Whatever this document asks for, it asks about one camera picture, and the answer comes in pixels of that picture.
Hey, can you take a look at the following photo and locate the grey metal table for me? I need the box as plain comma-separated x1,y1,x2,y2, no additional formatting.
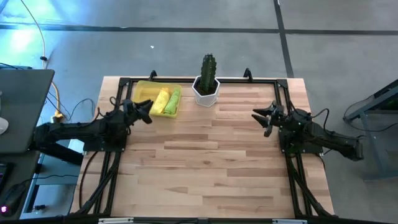
343,78,398,183

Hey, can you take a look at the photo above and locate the yellow microfiber towel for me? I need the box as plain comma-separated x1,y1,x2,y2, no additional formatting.
149,87,171,114

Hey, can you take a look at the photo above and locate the black aluminium table frame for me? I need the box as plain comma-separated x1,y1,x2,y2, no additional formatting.
70,76,333,218

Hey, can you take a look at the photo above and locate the white floor box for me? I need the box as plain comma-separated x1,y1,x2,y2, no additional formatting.
67,138,87,155

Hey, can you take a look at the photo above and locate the yellow plastic basket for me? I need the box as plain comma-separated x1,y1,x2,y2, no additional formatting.
132,80,183,119

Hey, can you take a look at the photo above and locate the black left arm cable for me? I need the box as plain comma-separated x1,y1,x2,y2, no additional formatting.
95,95,122,121

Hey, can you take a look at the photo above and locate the silver edge bracket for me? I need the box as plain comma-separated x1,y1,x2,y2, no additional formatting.
272,218,308,224
98,217,135,224

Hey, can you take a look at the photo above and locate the white object on desk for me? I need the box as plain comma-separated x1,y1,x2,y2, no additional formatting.
0,115,10,136

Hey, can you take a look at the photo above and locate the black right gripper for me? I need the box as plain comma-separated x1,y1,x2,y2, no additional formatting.
251,101,289,138

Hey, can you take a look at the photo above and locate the grey desk base shelf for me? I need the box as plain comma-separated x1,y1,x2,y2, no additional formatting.
20,154,82,215

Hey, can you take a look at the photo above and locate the black floor cable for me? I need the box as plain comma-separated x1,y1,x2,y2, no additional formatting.
45,91,96,126

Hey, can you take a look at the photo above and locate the green microfiber towel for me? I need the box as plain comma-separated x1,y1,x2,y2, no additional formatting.
163,87,182,115

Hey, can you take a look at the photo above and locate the yellow extension cable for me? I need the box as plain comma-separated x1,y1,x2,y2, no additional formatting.
19,0,63,121

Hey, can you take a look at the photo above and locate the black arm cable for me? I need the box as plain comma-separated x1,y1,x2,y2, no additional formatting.
310,108,331,127
95,95,122,121

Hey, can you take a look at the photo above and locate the black desk foot bar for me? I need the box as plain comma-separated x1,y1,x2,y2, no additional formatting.
29,142,85,166

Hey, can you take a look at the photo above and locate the black computer mouse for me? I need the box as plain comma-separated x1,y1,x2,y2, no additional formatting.
0,183,27,218

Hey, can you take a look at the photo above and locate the black side desk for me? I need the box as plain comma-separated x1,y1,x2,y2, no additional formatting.
0,68,56,156

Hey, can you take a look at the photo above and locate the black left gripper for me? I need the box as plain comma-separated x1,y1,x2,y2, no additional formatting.
121,98,155,126

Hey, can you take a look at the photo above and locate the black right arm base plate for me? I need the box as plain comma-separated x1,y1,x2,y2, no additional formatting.
278,129,325,156

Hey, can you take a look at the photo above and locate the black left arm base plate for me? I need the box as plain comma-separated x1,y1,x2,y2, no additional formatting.
83,126,127,153

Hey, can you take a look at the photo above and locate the white plant pot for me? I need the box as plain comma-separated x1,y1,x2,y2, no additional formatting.
191,75,221,108

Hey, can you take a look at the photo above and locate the green cactus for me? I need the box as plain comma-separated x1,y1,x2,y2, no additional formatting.
198,53,218,93

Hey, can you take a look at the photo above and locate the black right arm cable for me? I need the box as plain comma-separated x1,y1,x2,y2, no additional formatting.
310,108,331,127

